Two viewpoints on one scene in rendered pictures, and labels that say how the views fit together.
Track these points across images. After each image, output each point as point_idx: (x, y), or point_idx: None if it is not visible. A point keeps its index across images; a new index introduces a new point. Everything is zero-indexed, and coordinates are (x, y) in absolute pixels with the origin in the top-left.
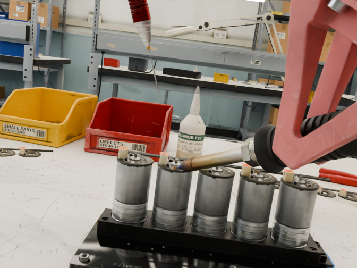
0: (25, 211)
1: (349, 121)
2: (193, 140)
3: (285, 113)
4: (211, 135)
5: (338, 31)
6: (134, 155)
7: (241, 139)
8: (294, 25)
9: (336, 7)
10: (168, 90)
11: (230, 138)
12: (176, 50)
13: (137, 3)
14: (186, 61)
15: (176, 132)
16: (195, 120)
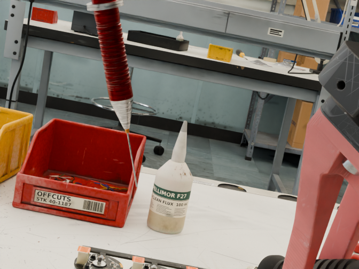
0: None
1: None
2: (173, 199)
3: (293, 259)
4: (199, 137)
5: (354, 189)
6: (96, 255)
7: (247, 147)
8: (306, 170)
9: (352, 169)
10: (134, 67)
11: (229, 144)
12: (150, 5)
13: (116, 79)
14: (165, 24)
15: (142, 129)
16: (178, 171)
